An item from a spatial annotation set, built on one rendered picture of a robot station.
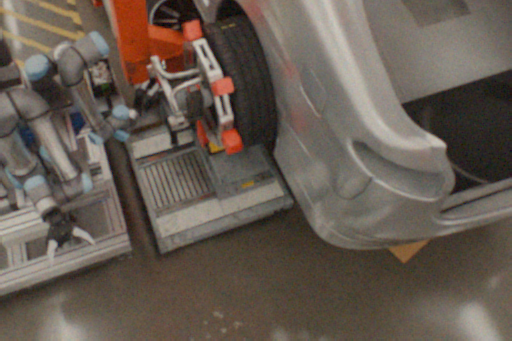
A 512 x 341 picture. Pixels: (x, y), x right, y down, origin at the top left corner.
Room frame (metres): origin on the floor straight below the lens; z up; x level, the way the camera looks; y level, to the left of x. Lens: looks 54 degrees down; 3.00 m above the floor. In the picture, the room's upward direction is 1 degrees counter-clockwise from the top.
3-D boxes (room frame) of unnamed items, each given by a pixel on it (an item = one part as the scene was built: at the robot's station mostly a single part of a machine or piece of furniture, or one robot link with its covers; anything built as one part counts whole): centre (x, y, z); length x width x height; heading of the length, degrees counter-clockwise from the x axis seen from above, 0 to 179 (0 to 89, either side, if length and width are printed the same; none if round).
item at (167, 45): (2.15, 0.06, 0.69); 0.52 x 0.17 x 0.35; 110
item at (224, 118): (1.64, -0.03, 0.85); 0.54 x 0.07 x 0.54; 20
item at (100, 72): (2.01, 0.60, 0.51); 0.20 x 0.14 x 0.13; 15
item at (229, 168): (1.70, -0.19, 0.32); 0.40 x 0.30 x 0.28; 20
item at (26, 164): (1.12, 0.74, 1.19); 0.15 x 0.12 x 0.55; 123
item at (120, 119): (1.44, 0.39, 0.91); 0.11 x 0.08 x 0.11; 136
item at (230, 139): (1.34, -0.14, 0.85); 0.09 x 0.08 x 0.07; 20
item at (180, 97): (1.61, 0.04, 0.85); 0.21 x 0.14 x 0.14; 110
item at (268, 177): (1.69, -0.19, 0.13); 0.50 x 0.36 x 0.10; 20
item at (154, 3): (2.51, 0.08, 0.39); 0.66 x 0.66 x 0.24
